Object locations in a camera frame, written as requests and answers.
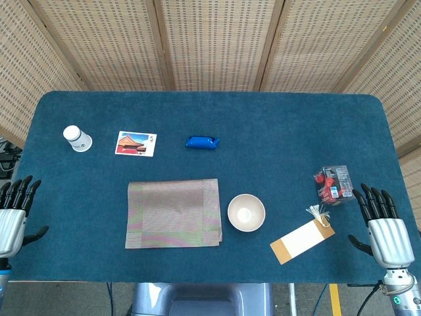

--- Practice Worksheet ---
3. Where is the blue felt table cover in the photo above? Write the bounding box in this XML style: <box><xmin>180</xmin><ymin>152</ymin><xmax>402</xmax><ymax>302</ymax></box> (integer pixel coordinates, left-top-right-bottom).
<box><xmin>7</xmin><ymin>91</ymin><xmax>410</xmax><ymax>284</ymax></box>

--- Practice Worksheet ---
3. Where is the white and brown card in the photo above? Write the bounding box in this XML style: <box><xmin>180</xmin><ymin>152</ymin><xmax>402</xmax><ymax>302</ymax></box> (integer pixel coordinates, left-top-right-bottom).
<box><xmin>270</xmin><ymin>219</ymin><xmax>336</xmax><ymax>265</ymax></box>

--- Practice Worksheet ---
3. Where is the white bowl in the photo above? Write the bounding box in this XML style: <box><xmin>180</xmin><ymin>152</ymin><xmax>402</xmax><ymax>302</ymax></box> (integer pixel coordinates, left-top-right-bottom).
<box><xmin>227</xmin><ymin>194</ymin><xmax>266</xmax><ymax>233</ymax></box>

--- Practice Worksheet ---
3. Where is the metal table leg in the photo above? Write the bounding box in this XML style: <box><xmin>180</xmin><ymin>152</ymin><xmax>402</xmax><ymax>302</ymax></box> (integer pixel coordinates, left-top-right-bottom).
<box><xmin>288</xmin><ymin>282</ymin><xmax>297</xmax><ymax>316</ymax></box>

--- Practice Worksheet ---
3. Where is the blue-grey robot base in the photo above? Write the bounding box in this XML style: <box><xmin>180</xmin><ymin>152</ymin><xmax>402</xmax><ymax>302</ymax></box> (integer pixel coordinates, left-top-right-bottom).
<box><xmin>130</xmin><ymin>282</ymin><xmax>274</xmax><ymax>316</ymax></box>

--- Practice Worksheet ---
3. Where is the red palace postcard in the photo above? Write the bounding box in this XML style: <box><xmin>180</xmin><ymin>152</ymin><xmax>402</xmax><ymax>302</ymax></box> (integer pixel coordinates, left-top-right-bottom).
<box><xmin>114</xmin><ymin>130</ymin><xmax>158</xmax><ymax>158</ymax></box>

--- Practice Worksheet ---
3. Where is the black equipment with cables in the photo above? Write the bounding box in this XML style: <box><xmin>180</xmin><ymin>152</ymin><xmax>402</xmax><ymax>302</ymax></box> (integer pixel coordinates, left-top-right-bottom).
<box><xmin>0</xmin><ymin>140</ymin><xmax>23</xmax><ymax>180</ymax></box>

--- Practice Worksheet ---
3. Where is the cream string tassel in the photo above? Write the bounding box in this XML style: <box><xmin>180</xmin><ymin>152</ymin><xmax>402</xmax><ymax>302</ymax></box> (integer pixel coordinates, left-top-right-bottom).
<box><xmin>305</xmin><ymin>203</ymin><xmax>332</xmax><ymax>228</ymax></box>

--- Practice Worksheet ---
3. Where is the right arm wrist cable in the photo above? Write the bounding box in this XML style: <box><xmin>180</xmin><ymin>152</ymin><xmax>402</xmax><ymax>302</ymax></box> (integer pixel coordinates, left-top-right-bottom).
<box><xmin>357</xmin><ymin>269</ymin><xmax>416</xmax><ymax>316</ymax></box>

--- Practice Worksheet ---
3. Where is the bamboo folding screen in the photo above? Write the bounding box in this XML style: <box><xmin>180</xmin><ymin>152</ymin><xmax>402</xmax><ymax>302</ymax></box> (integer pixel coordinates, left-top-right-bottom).
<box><xmin>0</xmin><ymin>0</ymin><xmax>421</xmax><ymax>215</ymax></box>

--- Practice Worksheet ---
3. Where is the blue foil packet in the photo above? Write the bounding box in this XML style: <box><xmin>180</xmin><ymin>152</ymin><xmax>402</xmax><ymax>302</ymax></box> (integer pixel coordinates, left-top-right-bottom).
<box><xmin>185</xmin><ymin>134</ymin><xmax>221</xmax><ymax>151</ymax></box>

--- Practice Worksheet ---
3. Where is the grey woven placemat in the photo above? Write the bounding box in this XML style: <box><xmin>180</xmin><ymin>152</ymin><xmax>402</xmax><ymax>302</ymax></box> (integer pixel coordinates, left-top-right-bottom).
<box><xmin>124</xmin><ymin>178</ymin><xmax>223</xmax><ymax>250</ymax></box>

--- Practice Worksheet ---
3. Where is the red black object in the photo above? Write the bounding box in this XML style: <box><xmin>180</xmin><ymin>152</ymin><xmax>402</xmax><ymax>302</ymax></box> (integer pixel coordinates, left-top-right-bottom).
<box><xmin>312</xmin><ymin>165</ymin><xmax>358</xmax><ymax>207</ymax></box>

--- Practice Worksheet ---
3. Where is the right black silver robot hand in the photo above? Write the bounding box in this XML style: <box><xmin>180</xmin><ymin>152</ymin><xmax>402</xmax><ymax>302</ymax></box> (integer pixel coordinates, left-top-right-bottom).
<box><xmin>347</xmin><ymin>183</ymin><xmax>416</xmax><ymax>270</ymax></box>

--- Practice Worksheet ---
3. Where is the blue floor cable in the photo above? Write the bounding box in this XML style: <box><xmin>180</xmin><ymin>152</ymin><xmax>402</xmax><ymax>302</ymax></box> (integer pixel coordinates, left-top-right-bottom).
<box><xmin>312</xmin><ymin>282</ymin><xmax>330</xmax><ymax>316</ymax></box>
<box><xmin>105</xmin><ymin>282</ymin><xmax>115</xmax><ymax>316</ymax></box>

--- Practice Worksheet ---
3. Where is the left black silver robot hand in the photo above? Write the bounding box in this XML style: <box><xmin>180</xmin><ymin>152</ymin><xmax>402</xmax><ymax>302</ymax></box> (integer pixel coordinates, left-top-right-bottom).
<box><xmin>0</xmin><ymin>175</ymin><xmax>49</xmax><ymax>259</ymax></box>

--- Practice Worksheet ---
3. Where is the white paper cup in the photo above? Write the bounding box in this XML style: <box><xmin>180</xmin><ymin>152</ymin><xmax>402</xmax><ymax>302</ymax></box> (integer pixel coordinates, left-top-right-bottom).
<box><xmin>62</xmin><ymin>125</ymin><xmax>93</xmax><ymax>153</ymax></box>

